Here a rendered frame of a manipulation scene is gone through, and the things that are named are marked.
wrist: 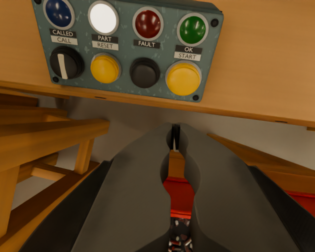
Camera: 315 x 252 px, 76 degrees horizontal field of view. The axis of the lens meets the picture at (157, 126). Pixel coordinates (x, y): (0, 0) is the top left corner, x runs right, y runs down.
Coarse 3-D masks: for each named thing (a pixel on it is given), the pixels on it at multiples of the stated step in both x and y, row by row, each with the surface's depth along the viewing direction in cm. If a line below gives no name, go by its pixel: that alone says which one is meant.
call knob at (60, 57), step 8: (56, 56) 17; (64, 56) 17; (72, 56) 17; (56, 64) 17; (64, 64) 17; (72, 64) 17; (80, 64) 18; (56, 72) 18; (64, 72) 18; (72, 72) 18
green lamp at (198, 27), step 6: (186, 18) 15; (192, 18) 15; (198, 18) 15; (186, 24) 15; (192, 24) 15; (198, 24) 15; (204, 24) 15; (180, 30) 16; (186, 30) 16; (192, 30) 15; (198, 30) 15; (204, 30) 16; (180, 36) 16; (186, 36) 16; (192, 36) 16; (198, 36) 16; (186, 42) 16; (192, 42) 16
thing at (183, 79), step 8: (176, 64) 17; (184, 64) 17; (168, 72) 18; (176, 72) 17; (184, 72) 17; (192, 72) 17; (168, 80) 18; (176, 80) 17; (184, 80) 17; (192, 80) 17; (176, 88) 18; (184, 88) 18; (192, 88) 18
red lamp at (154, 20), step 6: (144, 12) 15; (150, 12) 15; (138, 18) 15; (144, 18) 15; (150, 18) 15; (156, 18) 15; (138, 24) 16; (144, 24) 16; (150, 24) 15; (156, 24) 16; (138, 30) 16; (144, 30) 16; (150, 30) 16; (156, 30) 16; (144, 36) 16; (150, 36) 16
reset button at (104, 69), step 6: (96, 60) 17; (102, 60) 17; (108, 60) 17; (114, 60) 18; (90, 66) 18; (96, 66) 17; (102, 66) 17; (108, 66) 17; (114, 66) 17; (96, 72) 17; (102, 72) 17; (108, 72) 17; (114, 72) 17; (96, 78) 18; (102, 78) 18; (108, 78) 18; (114, 78) 18
